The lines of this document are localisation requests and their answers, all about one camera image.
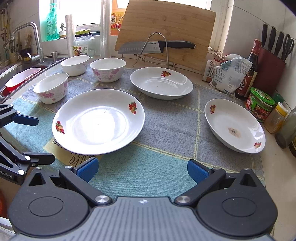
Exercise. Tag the dark red knife block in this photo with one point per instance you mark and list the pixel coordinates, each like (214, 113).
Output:
(268, 69)

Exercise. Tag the stack of white plates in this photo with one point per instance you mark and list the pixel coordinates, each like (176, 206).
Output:
(99, 120)

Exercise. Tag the hanging kitchen utensils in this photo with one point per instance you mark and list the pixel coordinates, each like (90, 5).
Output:
(5, 53)

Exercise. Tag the dark soy sauce bottle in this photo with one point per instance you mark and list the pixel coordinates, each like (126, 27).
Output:
(248, 81)

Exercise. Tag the black utensil holder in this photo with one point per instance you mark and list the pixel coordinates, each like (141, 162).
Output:
(24, 52)

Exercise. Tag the blue bag clip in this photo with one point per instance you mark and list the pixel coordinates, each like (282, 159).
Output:
(223, 65)

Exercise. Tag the black kitchen scissors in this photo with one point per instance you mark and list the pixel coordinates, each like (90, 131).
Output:
(288, 46)

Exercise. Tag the white plate fruit print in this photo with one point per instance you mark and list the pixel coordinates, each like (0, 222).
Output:
(231, 122)
(159, 81)

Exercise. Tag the green lid sauce jar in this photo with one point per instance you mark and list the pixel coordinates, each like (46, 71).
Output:
(259, 106)

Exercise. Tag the small potted plant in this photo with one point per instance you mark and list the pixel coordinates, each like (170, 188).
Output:
(62, 30)

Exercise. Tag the green dish soap bottle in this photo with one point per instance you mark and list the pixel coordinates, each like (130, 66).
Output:
(52, 25)

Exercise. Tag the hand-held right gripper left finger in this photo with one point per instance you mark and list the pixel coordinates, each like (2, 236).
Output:
(87, 170)

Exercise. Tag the yellow lid spice jar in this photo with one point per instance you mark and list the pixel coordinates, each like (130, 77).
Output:
(275, 120)

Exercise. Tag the white plastic bag roll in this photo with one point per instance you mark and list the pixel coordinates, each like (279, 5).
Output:
(70, 32)

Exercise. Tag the wooden cutting board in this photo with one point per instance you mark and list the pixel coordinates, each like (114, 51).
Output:
(166, 20)

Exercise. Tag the orange liquid bottle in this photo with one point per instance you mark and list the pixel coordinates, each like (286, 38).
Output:
(114, 20)

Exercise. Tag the glass jar green lid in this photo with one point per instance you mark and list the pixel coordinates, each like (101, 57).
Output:
(81, 49)

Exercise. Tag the steel faucet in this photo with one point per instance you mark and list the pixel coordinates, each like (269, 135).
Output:
(38, 44)

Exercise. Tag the clear plastic wrap roll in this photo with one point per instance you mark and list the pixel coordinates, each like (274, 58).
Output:
(105, 27)

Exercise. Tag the steel sink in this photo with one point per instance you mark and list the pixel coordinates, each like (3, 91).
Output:
(13, 68)

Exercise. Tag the grey teal checked mat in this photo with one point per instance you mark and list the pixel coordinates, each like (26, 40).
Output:
(171, 125)

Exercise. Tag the steel sink knob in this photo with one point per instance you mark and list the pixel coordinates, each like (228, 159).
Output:
(54, 56)

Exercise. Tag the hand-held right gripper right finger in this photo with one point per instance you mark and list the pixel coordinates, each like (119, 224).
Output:
(197, 172)

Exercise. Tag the red and white basin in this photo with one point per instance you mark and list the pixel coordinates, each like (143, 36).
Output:
(22, 77)

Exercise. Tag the white orange seasoning bag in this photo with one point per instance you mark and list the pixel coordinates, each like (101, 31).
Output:
(209, 70)

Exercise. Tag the small green cap bottle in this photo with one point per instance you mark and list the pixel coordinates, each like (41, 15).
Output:
(278, 98)

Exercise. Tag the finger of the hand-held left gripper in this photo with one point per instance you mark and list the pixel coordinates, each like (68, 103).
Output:
(25, 120)
(39, 159)

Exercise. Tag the white bowl pink flowers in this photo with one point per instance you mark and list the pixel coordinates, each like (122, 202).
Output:
(107, 72)
(75, 67)
(50, 81)

